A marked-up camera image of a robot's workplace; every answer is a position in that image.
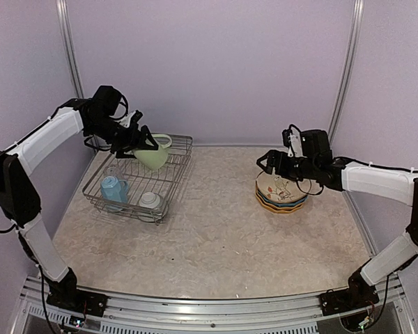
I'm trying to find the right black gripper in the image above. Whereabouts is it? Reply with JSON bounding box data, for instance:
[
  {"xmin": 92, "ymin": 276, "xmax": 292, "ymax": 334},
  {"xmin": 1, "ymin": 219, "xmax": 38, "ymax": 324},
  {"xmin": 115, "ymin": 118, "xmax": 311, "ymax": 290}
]
[{"xmin": 256, "ymin": 149, "xmax": 318, "ymax": 182}]

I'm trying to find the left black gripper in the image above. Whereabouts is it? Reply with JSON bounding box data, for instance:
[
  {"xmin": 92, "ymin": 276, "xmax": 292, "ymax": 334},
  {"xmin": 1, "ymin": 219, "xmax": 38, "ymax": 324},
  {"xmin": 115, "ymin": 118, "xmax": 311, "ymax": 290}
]
[{"xmin": 86, "ymin": 115, "xmax": 158, "ymax": 158}]

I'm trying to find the green ceramic mug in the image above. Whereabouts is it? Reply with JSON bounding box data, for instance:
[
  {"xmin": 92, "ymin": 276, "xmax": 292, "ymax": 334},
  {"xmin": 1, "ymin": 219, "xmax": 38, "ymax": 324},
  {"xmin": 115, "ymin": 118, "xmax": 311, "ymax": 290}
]
[{"xmin": 132, "ymin": 134, "xmax": 172, "ymax": 170}]

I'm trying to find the cream speckled plate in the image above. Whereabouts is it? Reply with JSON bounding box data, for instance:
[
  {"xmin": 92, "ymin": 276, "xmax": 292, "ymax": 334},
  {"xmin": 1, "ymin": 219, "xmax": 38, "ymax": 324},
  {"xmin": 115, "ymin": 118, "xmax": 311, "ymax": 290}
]
[{"xmin": 256, "ymin": 172, "xmax": 311, "ymax": 202}]

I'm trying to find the clear drinking glass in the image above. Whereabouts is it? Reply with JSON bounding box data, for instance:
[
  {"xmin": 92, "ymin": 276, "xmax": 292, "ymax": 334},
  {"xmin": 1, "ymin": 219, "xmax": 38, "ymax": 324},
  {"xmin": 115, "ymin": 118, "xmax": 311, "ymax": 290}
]
[{"xmin": 104, "ymin": 164, "xmax": 123, "ymax": 180}]

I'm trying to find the light blue mug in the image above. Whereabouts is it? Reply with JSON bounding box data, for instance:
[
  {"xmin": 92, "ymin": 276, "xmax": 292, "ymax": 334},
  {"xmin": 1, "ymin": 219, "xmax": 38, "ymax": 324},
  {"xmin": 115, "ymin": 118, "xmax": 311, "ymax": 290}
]
[{"xmin": 100, "ymin": 175, "xmax": 128, "ymax": 212}]

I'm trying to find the blue dotted plate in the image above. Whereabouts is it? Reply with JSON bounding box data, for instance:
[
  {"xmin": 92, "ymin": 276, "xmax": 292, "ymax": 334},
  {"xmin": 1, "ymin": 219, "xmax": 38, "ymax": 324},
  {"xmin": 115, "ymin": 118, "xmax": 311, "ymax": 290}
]
[{"xmin": 256, "ymin": 191, "xmax": 308, "ymax": 207}]

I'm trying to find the yellow dotted plate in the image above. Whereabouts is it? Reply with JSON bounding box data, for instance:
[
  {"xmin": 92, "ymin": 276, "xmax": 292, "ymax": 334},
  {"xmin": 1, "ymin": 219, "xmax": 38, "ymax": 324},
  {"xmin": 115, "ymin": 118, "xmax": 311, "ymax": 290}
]
[
  {"xmin": 259, "ymin": 202, "xmax": 304, "ymax": 214},
  {"xmin": 255, "ymin": 194, "xmax": 306, "ymax": 212}
]

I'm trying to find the white patterned bowl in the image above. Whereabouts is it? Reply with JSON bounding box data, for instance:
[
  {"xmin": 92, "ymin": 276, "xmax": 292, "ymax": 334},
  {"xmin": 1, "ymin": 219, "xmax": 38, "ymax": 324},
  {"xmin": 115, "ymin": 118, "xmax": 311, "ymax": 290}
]
[{"xmin": 139, "ymin": 192, "xmax": 163, "ymax": 211}]

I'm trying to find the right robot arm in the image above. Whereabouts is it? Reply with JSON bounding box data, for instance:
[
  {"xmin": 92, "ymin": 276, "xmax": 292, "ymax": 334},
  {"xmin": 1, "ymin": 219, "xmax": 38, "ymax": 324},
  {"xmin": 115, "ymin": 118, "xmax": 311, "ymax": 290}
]
[{"xmin": 257, "ymin": 150, "xmax": 418, "ymax": 314}]

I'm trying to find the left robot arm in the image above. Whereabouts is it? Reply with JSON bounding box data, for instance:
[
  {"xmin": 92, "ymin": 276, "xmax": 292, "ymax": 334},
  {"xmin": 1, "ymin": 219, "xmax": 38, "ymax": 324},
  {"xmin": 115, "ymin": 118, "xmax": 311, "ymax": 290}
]
[{"xmin": 0, "ymin": 86, "xmax": 159, "ymax": 312}]

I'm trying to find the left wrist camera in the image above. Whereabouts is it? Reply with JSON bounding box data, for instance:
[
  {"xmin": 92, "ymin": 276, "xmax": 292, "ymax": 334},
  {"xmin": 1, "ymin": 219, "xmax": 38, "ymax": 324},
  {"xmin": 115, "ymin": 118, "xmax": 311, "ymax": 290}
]
[{"xmin": 118, "ymin": 110, "xmax": 143, "ymax": 128}]

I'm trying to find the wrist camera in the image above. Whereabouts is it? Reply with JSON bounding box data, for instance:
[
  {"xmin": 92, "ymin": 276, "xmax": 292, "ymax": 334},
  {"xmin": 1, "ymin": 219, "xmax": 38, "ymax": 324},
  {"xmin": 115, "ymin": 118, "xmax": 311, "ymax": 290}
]
[
  {"xmin": 118, "ymin": 110, "xmax": 143, "ymax": 128},
  {"xmin": 282, "ymin": 124, "xmax": 303, "ymax": 157}
]

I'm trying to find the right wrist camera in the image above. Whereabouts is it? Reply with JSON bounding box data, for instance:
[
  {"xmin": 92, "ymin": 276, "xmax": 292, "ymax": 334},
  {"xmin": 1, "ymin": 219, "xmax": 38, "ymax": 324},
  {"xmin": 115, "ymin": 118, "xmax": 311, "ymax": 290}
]
[{"xmin": 282, "ymin": 124, "xmax": 303, "ymax": 157}]

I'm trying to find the metal wire dish rack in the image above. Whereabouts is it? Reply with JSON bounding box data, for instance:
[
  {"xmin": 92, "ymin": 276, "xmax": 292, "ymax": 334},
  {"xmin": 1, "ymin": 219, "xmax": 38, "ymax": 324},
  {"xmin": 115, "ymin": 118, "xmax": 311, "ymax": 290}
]
[{"xmin": 82, "ymin": 134, "xmax": 193, "ymax": 224}]

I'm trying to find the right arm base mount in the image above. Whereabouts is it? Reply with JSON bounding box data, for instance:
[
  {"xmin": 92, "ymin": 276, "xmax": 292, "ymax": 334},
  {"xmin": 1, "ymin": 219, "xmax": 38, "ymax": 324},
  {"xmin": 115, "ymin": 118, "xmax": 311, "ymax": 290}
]
[{"xmin": 319, "ymin": 289, "xmax": 380, "ymax": 316}]

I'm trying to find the left aluminium frame post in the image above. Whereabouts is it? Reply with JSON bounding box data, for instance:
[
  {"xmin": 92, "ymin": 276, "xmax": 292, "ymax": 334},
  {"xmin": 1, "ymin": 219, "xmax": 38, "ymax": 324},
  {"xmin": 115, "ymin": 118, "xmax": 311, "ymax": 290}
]
[{"xmin": 55, "ymin": 0, "xmax": 85, "ymax": 99}]

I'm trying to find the aluminium frame post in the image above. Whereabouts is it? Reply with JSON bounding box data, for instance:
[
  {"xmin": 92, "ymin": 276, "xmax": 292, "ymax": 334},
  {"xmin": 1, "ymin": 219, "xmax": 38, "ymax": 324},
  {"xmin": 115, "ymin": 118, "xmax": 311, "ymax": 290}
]
[
  {"xmin": 55, "ymin": 0, "xmax": 85, "ymax": 99},
  {"xmin": 327, "ymin": 0, "xmax": 365, "ymax": 143}
]

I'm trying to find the aluminium front rail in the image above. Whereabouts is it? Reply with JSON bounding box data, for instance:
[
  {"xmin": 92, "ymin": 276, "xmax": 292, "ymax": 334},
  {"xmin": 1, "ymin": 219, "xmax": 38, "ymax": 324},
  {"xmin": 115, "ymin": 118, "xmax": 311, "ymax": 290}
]
[{"xmin": 19, "ymin": 274, "xmax": 405, "ymax": 334}]

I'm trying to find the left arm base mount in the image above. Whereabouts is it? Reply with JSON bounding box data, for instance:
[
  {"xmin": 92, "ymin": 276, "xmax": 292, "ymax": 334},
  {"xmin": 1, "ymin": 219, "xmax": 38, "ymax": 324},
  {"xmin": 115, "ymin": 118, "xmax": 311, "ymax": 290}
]
[{"xmin": 47, "ymin": 289, "xmax": 109, "ymax": 317}]

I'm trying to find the right aluminium frame post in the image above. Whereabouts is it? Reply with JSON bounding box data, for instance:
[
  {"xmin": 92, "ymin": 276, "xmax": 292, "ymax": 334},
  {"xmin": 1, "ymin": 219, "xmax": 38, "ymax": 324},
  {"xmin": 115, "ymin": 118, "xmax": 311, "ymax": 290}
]
[{"xmin": 327, "ymin": 0, "xmax": 365, "ymax": 143}]

